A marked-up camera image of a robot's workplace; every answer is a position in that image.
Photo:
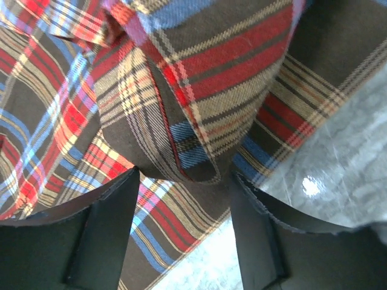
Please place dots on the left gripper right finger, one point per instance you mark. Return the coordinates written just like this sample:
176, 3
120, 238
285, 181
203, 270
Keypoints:
280, 247

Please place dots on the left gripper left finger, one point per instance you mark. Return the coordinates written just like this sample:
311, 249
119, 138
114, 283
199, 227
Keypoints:
80, 244

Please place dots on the red brown plaid shirt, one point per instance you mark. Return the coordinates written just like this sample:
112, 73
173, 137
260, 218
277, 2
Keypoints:
188, 92

